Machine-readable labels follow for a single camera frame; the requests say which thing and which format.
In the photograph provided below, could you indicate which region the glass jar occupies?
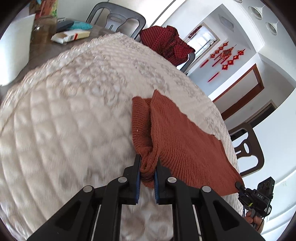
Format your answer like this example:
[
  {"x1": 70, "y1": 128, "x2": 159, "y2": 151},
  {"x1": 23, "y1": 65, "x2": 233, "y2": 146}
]
[{"x1": 31, "y1": 15, "x2": 57, "y2": 45}]

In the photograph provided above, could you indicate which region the person's right hand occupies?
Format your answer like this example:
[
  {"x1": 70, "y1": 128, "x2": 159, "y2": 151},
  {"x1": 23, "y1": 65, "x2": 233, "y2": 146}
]
[{"x1": 244, "y1": 210, "x2": 264, "y2": 233}]

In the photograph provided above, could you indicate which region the red Chinese knot decoration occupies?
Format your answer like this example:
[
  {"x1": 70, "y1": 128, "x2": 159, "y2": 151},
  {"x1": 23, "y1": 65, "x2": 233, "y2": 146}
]
[{"x1": 199, "y1": 41, "x2": 246, "y2": 83}]

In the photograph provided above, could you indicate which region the chair under red garment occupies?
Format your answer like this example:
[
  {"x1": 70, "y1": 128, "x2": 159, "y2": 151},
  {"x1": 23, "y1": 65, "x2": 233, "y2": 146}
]
[{"x1": 180, "y1": 52, "x2": 195, "y2": 73}]

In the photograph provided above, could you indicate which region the grey plastic chair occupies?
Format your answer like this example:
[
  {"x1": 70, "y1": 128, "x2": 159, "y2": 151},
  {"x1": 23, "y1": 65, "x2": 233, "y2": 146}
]
[{"x1": 86, "y1": 2, "x2": 146, "y2": 40}]

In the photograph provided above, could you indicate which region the green patterned bag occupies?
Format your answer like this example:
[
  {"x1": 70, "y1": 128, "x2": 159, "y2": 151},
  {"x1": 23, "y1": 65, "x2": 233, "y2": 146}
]
[{"x1": 35, "y1": 0, "x2": 58, "y2": 20}]

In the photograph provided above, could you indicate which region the white and red carton box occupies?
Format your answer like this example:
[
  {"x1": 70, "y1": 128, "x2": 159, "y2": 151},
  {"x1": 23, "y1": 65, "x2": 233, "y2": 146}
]
[{"x1": 51, "y1": 29, "x2": 90, "y2": 45}]

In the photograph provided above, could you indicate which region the red chili string decoration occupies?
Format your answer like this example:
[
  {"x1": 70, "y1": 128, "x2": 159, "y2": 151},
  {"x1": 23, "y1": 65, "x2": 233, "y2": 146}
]
[{"x1": 188, "y1": 25, "x2": 203, "y2": 40}]

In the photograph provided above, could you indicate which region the rust orange knit sweater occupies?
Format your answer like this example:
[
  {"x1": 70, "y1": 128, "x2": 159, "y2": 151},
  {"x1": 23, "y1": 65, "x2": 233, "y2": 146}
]
[{"x1": 132, "y1": 90, "x2": 243, "y2": 196}]

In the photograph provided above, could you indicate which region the teal crocheted cloth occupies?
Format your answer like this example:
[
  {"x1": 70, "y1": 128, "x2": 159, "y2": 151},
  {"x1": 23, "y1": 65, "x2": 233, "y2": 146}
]
[{"x1": 68, "y1": 21, "x2": 93, "y2": 30}]

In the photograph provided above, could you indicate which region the dark brown wooden chair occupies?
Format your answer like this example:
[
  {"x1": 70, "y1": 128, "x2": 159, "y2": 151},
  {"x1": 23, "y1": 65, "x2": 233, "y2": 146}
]
[{"x1": 229, "y1": 123, "x2": 265, "y2": 177}]

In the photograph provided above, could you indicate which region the red checkered garment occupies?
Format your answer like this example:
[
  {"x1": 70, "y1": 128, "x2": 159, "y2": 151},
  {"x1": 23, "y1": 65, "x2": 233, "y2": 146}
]
[{"x1": 139, "y1": 26, "x2": 195, "y2": 67}]

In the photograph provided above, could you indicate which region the white paper sheet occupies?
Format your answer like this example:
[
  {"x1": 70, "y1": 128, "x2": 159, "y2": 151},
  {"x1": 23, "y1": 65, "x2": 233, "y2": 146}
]
[{"x1": 1, "y1": 14, "x2": 35, "y2": 86}]

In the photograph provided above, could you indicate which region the cream quilted table cover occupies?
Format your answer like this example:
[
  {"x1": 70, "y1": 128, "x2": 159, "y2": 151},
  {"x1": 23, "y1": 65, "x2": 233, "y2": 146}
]
[{"x1": 1, "y1": 33, "x2": 238, "y2": 240}]

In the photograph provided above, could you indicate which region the brown wooden door frame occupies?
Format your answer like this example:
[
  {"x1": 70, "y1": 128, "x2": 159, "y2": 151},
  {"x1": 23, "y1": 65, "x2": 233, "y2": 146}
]
[{"x1": 213, "y1": 64, "x2": 264, "y2": 120}]

